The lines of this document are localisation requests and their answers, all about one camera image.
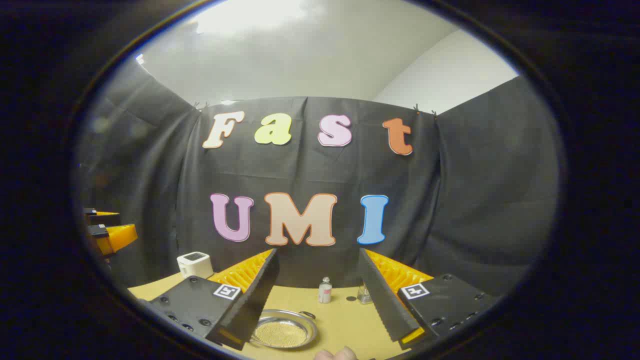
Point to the white toaster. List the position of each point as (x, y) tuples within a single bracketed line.
[(195, 265)]

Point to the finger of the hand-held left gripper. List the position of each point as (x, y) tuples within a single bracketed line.
[(105, 219), (120, 236)]

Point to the clear glass holder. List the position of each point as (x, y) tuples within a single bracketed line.
[(364, 296)]

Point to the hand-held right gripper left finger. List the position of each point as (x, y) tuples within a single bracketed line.
[(260, 300)]

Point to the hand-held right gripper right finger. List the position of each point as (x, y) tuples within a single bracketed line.
[(385, 300)]

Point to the pile of yellow soybeans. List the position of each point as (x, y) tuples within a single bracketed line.
[(282, 334)]

